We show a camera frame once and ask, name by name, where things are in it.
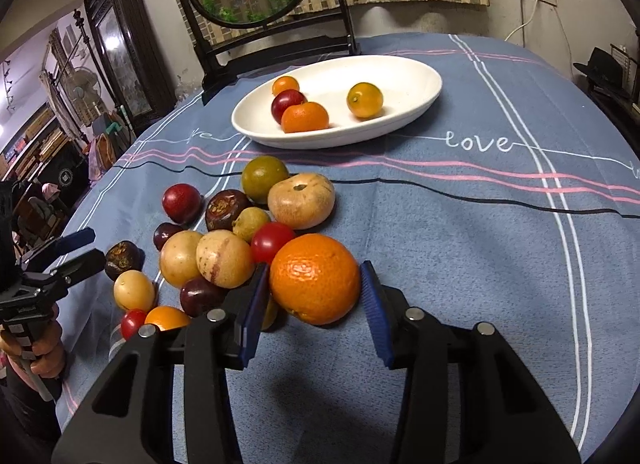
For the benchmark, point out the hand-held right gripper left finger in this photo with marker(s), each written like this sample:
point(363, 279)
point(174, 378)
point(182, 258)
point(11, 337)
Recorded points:
point(255, 309)

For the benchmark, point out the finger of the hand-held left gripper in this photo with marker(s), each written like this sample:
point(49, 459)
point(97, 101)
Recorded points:
point(75, 238)
point(82, 264)

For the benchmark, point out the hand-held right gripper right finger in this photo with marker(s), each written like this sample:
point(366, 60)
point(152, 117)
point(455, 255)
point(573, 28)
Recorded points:
point(375, 314)

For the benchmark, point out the small yellow lemon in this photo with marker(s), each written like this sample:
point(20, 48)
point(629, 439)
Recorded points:
point(270, 313)

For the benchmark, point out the dark brown chestnut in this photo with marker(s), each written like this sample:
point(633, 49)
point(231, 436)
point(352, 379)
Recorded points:
point(123, 259)

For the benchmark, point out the dark red plum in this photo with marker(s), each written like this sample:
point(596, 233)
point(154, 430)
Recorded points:
point(200, 296)

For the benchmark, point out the small yellow potato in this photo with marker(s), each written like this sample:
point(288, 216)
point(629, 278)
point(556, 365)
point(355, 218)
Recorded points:
point(134, 290)

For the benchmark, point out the tan pink-streaked potato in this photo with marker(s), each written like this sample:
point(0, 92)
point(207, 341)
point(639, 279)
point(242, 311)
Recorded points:
point(224, 259)

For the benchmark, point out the large orange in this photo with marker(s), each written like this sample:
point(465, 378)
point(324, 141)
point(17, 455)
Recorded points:
point(315, 278)

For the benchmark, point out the small red cherry tomato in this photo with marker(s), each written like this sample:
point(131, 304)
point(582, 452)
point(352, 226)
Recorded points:
point(132, 324)

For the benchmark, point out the dark purple plum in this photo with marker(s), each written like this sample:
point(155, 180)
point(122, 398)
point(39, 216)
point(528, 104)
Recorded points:
point(164, 235)

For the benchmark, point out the small orange mandarin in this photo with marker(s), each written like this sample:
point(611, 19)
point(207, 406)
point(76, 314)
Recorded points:
point(166, 318)

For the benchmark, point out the white oval plate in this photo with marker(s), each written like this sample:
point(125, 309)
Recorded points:
point(400, 79)

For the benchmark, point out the person's left forearm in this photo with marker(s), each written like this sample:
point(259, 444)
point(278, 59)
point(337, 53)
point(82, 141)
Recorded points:
point(20, 409)

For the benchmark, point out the person's left hand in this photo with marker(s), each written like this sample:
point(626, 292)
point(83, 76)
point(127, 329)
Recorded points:
point(49, 351)

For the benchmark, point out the black box with round logo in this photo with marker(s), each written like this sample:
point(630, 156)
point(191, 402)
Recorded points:
point(65, 174)

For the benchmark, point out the small yellow-green lime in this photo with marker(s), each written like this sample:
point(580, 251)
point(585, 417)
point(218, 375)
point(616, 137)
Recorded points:
point(251, 224)

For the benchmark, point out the blue striped tablecloth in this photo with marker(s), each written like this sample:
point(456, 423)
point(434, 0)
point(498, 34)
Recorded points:
point(450, 244)

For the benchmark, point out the dark brown mangosteen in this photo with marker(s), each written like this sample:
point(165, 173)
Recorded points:
point(226, 209)

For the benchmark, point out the wooden shelf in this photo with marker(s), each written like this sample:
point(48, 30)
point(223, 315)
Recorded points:
point(35, 139)

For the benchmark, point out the tan persimmon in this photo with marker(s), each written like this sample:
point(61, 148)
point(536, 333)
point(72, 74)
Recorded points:
point(301, 201)

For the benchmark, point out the green orange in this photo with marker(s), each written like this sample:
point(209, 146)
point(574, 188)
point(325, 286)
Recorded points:
point(265, 179)

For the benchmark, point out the electric fan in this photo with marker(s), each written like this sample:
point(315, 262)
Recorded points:
point(82, 84)

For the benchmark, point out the dark wooden framed cabinet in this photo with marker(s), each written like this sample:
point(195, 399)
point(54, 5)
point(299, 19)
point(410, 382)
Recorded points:
point(122, 59)

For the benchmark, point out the yellow-green mandarin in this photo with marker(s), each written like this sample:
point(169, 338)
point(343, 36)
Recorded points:
point(365, 100)

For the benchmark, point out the small orange kumquat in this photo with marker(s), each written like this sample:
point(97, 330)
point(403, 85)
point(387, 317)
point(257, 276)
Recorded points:
point(285, 85)

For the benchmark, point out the black hat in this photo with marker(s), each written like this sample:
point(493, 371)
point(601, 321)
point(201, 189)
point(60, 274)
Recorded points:
point(602, 68)

